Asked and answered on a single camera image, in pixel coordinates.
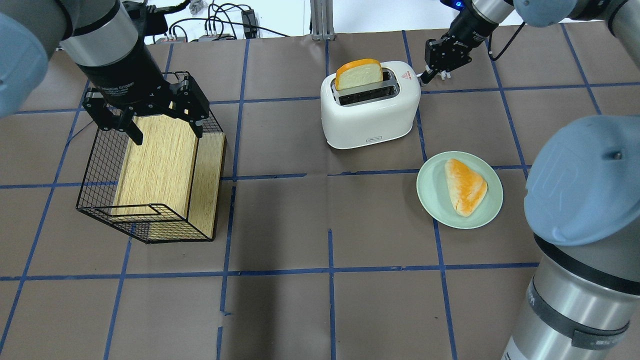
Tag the triangular bread on plate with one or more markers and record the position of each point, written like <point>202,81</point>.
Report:
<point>466,188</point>

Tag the black power adapter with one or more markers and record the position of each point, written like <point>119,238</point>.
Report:
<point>250,24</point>

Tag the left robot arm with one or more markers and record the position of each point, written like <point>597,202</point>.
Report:
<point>105,39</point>

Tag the toast slice in toaster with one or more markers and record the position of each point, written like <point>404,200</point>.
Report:
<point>357,73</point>

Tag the light green round plate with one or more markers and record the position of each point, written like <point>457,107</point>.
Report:
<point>434,196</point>

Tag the black wire basket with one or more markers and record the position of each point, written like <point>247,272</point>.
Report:
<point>100,180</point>

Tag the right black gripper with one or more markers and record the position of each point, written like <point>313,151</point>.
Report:
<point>463,31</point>

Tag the aluminium frame post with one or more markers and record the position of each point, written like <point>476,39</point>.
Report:
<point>322,20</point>

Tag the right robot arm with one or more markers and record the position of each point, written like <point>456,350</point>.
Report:
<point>582,194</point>

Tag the white two-slot toaster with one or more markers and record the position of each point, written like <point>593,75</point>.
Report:
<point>372,113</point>

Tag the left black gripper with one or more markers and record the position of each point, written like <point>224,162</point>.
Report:
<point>123,75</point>

